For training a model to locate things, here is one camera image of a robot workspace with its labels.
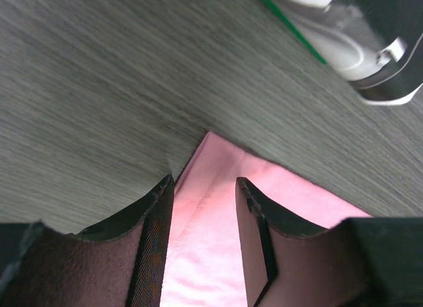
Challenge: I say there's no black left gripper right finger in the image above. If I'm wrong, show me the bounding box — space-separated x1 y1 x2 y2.
236 177 422 306

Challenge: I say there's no folded white printed t shirt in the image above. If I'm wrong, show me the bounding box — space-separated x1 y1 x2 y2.
271 0 422 106

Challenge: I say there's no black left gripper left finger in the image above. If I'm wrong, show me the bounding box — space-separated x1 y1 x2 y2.
1 175 174 306

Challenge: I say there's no pink t shirt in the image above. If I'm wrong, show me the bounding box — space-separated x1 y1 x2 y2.
161 132 365 306

